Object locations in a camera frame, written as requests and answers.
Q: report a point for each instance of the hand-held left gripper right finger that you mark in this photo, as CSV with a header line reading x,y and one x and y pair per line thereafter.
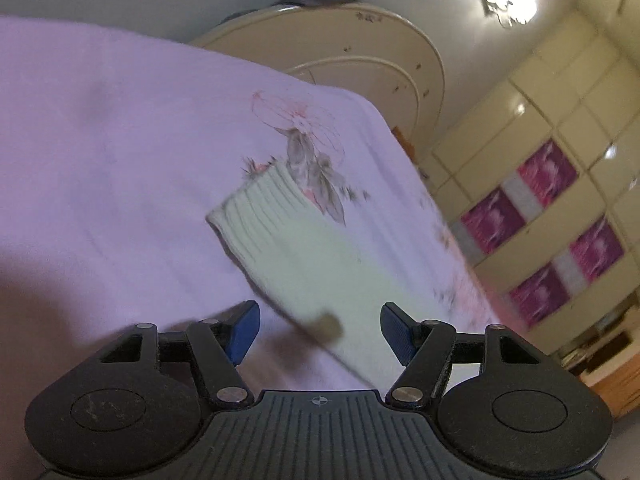
x,y
397,332

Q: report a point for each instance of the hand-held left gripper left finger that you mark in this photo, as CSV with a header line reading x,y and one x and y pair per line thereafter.
x,y
246,330

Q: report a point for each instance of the white knit sweater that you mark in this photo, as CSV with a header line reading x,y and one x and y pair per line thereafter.
x,y
300,260

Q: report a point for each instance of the pink quilt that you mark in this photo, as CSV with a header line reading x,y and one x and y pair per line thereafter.
x,y
487,305

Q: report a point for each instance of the purple wardrobe poster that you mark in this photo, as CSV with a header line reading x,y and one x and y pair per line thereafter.
x,y
492,220
597,250
537,295
547,170

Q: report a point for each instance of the floral bed sheet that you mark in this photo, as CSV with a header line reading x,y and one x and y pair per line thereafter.
x,y
125,160

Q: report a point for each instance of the wooden furniture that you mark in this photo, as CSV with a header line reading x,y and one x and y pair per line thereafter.
x,y
617,390

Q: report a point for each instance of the cream wardrobe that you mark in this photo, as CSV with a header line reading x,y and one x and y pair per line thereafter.
x,y
550,100

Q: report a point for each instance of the round cream headboard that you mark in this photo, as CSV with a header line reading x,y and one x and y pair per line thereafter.
x,y
360,40

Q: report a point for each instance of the ceiling lamp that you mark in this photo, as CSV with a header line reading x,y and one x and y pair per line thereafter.
x,y
505,7

